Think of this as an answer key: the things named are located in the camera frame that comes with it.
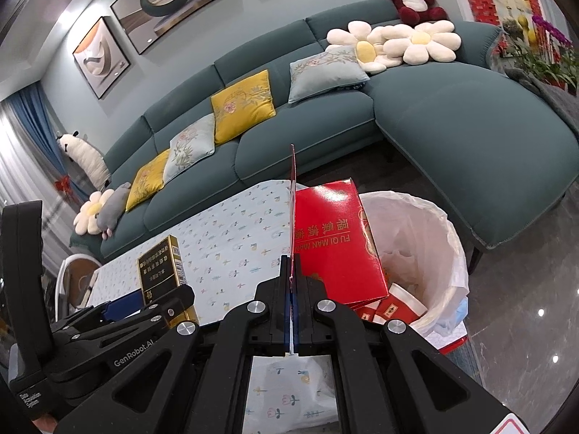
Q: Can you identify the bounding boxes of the grey plush toy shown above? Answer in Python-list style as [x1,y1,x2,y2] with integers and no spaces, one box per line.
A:
[98,182,132,239]

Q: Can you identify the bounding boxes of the blue curtain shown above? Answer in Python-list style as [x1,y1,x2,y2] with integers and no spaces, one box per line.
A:
[0,87,91,206]

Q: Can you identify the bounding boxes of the red curtain bow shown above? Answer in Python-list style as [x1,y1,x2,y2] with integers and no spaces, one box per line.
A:
[54,175,76,198]

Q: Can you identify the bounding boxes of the small white flower cushion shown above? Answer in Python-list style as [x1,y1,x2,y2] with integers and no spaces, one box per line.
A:
[73,188,115,236]

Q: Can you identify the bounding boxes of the wide ring wall picture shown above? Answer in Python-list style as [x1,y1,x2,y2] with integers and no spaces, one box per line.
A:
[111,0,242,55]

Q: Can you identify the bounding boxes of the black and gold box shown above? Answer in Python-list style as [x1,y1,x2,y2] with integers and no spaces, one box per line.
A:
[137,235,200,327]

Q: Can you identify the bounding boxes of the white bag-lined waste bin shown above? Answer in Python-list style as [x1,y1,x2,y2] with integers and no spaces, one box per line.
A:
[357,192,469,356]

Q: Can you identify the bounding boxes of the green potted plants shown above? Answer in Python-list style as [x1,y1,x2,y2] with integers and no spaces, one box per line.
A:
[502,18,579,92]

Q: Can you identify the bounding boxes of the small yellow embroidered cushion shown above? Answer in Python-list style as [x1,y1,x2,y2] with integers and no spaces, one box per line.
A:
[125,149,171,212]

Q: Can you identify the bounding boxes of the white chair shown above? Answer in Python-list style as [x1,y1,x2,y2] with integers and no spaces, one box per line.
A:
[55,253,103,323]

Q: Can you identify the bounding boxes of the wide light blue cushion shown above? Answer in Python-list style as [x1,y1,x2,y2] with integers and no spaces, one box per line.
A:
[288,47,369,106]

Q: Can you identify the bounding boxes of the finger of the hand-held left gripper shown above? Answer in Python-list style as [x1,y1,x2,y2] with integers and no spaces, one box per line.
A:
[51,290,146,332]
[68,286,196,351]

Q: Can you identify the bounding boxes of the small abstract wall picture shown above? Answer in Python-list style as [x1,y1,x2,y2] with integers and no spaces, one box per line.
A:
[72,17,131,99]

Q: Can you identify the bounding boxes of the red gift box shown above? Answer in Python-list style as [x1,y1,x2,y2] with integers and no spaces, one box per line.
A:
[285,144,390,354]

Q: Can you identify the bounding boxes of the purple orchid plant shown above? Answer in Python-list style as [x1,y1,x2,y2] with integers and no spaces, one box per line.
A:
[531,13,573,49]

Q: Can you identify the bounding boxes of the teal sectional sofa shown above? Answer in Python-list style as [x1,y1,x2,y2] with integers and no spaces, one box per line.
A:
[70,0,579,264]

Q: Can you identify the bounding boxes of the large yellow embroidered cushion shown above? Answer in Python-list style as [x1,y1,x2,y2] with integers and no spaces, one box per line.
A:
[211,70,276,146]

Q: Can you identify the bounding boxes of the white panda plush pillow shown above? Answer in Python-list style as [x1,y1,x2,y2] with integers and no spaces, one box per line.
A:
[56,131,111,191]

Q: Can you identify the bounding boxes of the white sheer curtain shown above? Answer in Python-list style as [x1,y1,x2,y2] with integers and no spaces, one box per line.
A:
[0,99,62,220]

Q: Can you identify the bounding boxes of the grey blanket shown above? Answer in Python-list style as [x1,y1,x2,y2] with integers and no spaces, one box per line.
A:
[511,70,579,123]

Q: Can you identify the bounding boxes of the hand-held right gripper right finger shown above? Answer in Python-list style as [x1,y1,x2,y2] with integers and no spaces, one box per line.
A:
[296,257,515,434]

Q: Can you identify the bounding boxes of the floral patterned tablecloth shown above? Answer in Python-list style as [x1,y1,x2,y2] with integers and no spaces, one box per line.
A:
[88,180,345,434]

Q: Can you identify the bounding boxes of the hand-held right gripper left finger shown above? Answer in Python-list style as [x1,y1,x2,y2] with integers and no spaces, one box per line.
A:
[54,255,292,434]

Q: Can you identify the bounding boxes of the narrow light blue cushion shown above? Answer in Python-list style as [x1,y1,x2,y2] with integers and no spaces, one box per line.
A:
[163,114,216,184]

